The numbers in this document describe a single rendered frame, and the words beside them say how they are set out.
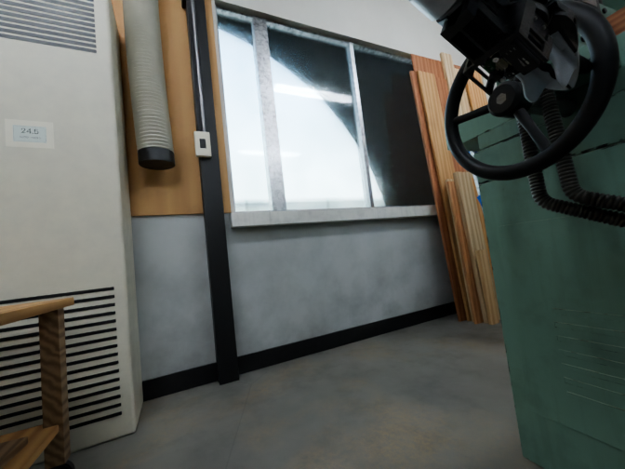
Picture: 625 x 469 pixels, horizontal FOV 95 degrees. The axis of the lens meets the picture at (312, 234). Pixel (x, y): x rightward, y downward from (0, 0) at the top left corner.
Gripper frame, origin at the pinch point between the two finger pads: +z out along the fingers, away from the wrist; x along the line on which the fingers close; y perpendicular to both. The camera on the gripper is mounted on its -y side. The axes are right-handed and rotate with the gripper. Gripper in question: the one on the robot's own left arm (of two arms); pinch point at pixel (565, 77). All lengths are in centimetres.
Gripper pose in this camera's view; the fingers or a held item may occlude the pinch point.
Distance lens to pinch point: 57.2
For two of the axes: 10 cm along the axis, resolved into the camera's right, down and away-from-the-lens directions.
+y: -3.6, 8.9, -2.6
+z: 8.6, 4.3, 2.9
